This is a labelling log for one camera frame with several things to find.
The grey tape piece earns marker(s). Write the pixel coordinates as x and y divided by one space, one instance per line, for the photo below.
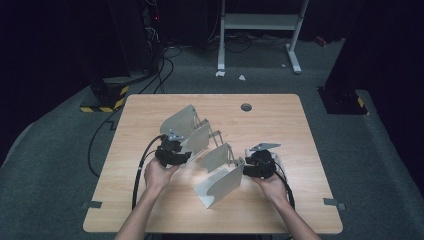
331 202
93 204

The person's right hand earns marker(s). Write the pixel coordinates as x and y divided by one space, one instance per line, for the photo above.
273 188

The round grey table grommet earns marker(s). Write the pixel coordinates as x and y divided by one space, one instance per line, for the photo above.
246 107

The expandable silver metal bookend rack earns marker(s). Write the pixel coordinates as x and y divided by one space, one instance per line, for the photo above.
220 186

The white metal stand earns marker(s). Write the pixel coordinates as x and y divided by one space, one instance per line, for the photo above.
260 21

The black yellow striped stand base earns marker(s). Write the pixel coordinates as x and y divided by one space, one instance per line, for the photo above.
340 101
103 96

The red object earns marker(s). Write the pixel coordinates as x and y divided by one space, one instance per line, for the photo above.
321 41

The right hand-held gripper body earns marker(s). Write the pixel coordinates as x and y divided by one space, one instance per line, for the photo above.
265 163

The person's left hand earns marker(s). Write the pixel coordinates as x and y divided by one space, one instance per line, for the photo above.
158 176

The white paper scrap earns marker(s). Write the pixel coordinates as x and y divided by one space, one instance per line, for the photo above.
242 77
220 73

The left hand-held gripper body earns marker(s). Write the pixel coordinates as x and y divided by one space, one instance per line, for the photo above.
166 151

